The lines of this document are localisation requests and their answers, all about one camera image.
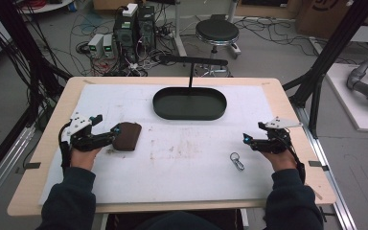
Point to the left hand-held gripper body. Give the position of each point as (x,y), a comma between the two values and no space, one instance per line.
(78,139)

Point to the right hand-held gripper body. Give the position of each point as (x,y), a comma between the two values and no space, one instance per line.
(274,140)

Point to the brown leather wallet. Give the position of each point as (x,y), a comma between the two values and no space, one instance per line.
(127,136)

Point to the person's left hand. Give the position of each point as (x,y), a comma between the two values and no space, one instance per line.
(83,158)

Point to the person's right hand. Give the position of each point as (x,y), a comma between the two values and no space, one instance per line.
(280,160)

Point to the silver metal keyring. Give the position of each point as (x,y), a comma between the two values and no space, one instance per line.
(237,161)

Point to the black tape strip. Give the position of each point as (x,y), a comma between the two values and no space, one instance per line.
(32,165)
(316,164)

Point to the black oval tray with hanger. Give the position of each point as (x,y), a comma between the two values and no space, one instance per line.
(190,105)

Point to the white table mat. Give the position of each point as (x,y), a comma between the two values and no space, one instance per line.
(188,182)

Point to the grey power supply unit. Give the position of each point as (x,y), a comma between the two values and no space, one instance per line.
(95,44)
(108,45)

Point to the white board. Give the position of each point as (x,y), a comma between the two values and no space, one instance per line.
(348,102)

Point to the black computer tower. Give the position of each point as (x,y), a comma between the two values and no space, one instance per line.
(125,35)
(147,27)

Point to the black round stool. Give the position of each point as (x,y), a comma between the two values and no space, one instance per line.
(217,31)

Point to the person's lap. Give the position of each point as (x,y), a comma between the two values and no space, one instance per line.
(179,222)

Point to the white box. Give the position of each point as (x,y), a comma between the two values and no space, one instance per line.
(130,9)

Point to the brown cardboard box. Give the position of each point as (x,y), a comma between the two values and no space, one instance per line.
(319,17)

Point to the white metal desk leg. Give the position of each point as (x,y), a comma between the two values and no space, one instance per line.
(179,28)

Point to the aluminium rail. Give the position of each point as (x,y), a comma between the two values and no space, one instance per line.
(329,166)
(6,159)

